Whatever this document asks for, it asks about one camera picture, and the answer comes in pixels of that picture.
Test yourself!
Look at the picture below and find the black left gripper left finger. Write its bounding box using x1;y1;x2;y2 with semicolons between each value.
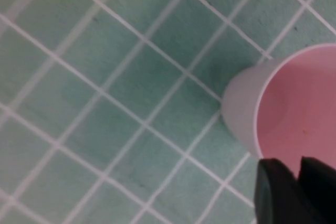
253;157;326;224

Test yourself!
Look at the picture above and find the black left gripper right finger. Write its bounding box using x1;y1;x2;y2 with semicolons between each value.
297;156;336;224

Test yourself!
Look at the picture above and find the pink plastic cup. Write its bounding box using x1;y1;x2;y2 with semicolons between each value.
220;42;336;180

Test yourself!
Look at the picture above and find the green checkered tablecloth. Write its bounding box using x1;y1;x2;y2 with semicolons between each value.
0;0;336;224

